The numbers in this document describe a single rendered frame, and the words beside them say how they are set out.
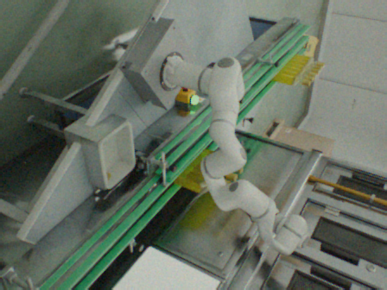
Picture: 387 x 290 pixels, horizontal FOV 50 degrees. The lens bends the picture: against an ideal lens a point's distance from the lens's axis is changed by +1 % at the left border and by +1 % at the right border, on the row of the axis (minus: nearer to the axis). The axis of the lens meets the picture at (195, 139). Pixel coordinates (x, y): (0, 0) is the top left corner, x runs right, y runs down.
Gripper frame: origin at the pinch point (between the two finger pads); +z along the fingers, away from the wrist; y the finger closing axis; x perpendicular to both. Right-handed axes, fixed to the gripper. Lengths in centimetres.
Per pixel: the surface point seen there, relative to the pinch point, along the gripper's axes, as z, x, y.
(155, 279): 4.6, 42.8, -13.1
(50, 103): 100, 26, 14
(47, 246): 29, 68, 5
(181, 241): 10.7, 23.8, -13.2
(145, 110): 50, 8, 24
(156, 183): 29.1, 20.3, 3.4
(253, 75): 51, -67, 14
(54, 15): 106, 13, 52
